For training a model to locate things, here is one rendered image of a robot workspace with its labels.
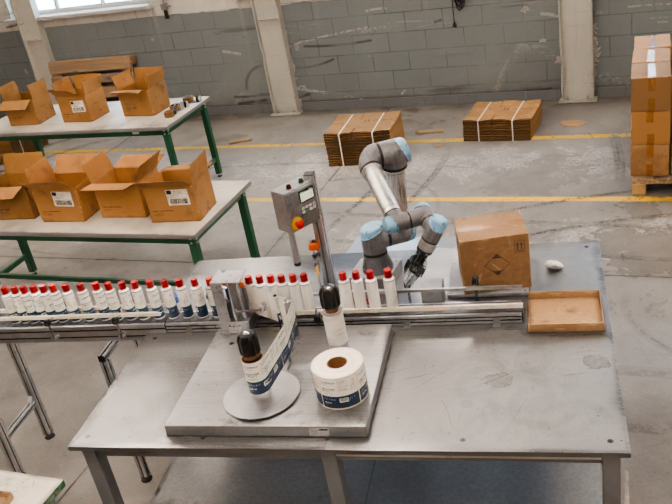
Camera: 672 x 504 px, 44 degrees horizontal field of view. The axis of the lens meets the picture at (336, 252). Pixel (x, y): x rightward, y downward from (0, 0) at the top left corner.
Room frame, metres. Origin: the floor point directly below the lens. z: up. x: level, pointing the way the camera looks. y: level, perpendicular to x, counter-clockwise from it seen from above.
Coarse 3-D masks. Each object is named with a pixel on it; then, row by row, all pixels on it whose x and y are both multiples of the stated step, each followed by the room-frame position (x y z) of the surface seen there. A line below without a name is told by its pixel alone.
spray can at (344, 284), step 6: (342, 270) 3.19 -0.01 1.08; (342, 276) 3.16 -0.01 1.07; (342, 282) 3.16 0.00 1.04; (348, 282) 3.16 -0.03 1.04; (342, 288) 3.16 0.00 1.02; (348, 288) 3.16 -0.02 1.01; (342, 294) 3.16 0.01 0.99; (348, 294) 3.16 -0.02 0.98; (342, 300) 3.16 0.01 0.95; (348, 300) 3.16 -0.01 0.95; (342, 306) 3.18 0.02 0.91; (348, 306) 3.15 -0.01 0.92
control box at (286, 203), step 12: (276, 192) 3.27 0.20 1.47; (288, 192) 3.24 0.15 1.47; (276, 204) 3.28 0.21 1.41; (288, 204) 3.23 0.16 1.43; (300, 204) 3.27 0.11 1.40; (276, 216) 3.29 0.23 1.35; (288, 216) 3.23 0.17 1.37; (300, 216) 3.26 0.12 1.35; (312, 216) 3.30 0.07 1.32; (288, 228) 3.24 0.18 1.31
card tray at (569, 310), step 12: (540, 300) 3.05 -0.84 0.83; (552, 300) 3.03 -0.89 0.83; (564, 300) 3.02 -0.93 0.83; (576, 300) 3.00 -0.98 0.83; (588, 300) 2.98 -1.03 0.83; (600, 300) 2.91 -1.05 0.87; (540, 312) 2.96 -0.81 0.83; (552, 312) 2.94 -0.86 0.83; (564, 312) 2.93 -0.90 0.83; (576, 312) 2.91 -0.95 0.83; (588, 312) 2.89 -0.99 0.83; (600, 312) 2.88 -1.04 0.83; (528, 324) 2.83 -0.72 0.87; (540, 324) 2.82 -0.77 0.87; (552, 324) 2.81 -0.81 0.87; (564, 324) 2.79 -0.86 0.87; (576, 324) 2.78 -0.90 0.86; (588, 324) 2.77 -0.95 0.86; (600, 324) 2.75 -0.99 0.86
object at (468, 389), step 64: (448, 256) 3.61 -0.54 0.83; (576, 256) 3.37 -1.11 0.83; (128, 384) 3.01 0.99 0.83; (384, 384) 2.67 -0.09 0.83; (448, 384) 2.59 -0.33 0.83; (512, 384) 2.52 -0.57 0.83; (576, 384) 2.45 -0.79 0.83; (128, 448) 2.57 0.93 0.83; (192, 448) 2.50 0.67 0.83; (256, 448) 2.43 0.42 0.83; (320, 448) 2.36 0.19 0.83; (384, 448) 2.30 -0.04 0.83; (448, 448) 2.24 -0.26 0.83; (512, 448) 2.18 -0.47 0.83; (576, 448) 2.12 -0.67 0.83
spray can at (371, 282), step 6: (366, 270) 3.15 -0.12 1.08; (372, 270) 3.14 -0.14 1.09; (366, 276) 3.14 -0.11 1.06; (372, 276) 3.13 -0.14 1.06; (366, 282) 3.13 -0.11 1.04; (372, 282) 3.12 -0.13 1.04; (366, 288) 3.14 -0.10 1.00; (372, 288) 3.12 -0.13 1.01; (372, 294) 3.12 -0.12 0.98; (378, 294) 3.13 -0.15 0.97; (372, 300) 3.12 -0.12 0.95; (378, 300) 3.13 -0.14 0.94; (372, 306) 3.12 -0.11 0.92; (378, 306) 3.12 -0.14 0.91; (378, 312) 3.12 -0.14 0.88
